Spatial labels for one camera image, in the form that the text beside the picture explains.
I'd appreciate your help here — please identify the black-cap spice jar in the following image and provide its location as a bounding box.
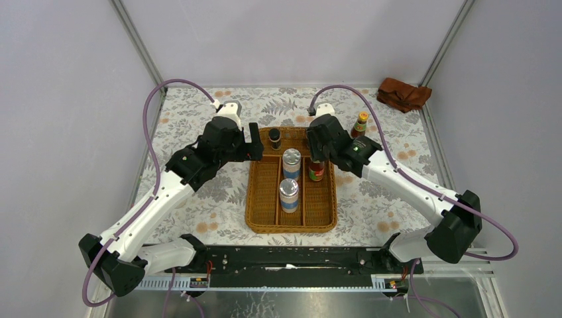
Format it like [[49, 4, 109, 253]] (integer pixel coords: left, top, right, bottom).
[[268, 128, 281, 150]]

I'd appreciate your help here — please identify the red sauce bottle yellow cap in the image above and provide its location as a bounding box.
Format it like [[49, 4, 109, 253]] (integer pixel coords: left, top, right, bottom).
[[350, 112, 369, 138]]

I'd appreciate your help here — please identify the silver-lid salt jar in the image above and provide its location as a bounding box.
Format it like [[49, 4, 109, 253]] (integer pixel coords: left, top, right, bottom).
[[279, 178, 300, 213], [282, 148, 302, 181]]

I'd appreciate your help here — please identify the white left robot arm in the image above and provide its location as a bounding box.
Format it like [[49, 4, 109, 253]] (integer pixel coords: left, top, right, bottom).
[[79, 116, 264, 297]]

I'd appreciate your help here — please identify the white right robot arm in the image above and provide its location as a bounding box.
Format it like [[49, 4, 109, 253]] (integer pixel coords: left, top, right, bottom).
[[306, 114, 482, 273]]

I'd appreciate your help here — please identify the brown wicker basket tray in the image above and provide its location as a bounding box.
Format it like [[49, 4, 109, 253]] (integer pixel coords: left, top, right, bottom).
[[245, 127, 338, 234]]

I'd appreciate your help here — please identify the floral table mat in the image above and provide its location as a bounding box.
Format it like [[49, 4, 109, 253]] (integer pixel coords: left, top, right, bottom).
[[148, 86, 438, 246]]

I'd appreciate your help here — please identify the brown folded cloth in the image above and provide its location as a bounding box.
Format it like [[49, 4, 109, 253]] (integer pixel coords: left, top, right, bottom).
[[376, 78, 432, 113]]

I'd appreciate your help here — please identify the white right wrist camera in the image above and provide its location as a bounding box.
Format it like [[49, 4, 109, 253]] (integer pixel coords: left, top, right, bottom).
[[308, 103, 335, 118]]

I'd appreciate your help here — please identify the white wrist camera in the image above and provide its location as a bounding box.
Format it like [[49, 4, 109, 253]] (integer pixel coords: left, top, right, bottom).
[[308, 103, 335, 118], [210, 100, 243, 131]]

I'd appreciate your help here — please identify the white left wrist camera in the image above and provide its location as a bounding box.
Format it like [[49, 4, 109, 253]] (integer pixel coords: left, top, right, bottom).
[[210, 100, 243, 131]]

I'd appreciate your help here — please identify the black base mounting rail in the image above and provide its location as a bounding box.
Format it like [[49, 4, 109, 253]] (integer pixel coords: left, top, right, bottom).
[[175, 235, 423, 289]]

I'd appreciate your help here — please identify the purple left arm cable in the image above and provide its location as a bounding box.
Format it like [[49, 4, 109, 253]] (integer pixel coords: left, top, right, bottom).
[[82, 79, 221, 318]]

